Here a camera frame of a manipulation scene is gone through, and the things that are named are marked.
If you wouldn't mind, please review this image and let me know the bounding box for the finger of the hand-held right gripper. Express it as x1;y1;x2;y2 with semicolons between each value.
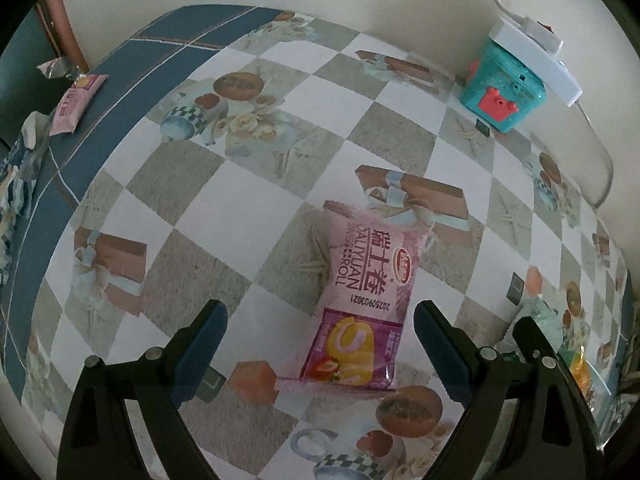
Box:
513;316;558;364

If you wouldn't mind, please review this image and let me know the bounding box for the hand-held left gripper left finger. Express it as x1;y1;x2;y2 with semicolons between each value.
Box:
56;299;230;480

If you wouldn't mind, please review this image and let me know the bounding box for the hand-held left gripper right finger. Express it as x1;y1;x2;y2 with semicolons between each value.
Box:
414;300;608;480

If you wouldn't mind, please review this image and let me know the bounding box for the pink cake roll packet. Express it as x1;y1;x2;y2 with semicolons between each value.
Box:
274;200;435;393

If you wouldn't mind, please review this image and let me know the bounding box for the crumpled blue white wrapper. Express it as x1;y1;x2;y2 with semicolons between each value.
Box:
0;112;51;241

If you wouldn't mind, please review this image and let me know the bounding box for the teal toy box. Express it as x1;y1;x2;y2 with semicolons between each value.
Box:
459;35;546;133

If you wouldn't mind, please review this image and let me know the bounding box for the white power strip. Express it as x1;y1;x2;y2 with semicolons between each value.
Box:
487;15;584;107

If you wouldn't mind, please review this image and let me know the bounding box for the small pink snack packet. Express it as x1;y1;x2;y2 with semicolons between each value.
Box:
48;74;110;136

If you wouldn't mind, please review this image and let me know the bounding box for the clear candy wrapper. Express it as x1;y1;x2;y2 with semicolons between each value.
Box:
36;56;83;81

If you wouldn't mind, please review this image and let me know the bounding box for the dark cabinet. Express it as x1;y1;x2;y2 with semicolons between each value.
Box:
0;7;66;146

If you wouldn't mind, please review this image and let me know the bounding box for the pink cardboard board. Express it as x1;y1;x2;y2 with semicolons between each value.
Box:
37;0;91;71

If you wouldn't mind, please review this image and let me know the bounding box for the grey white cable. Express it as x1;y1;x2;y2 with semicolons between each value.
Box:
575;102;615;207

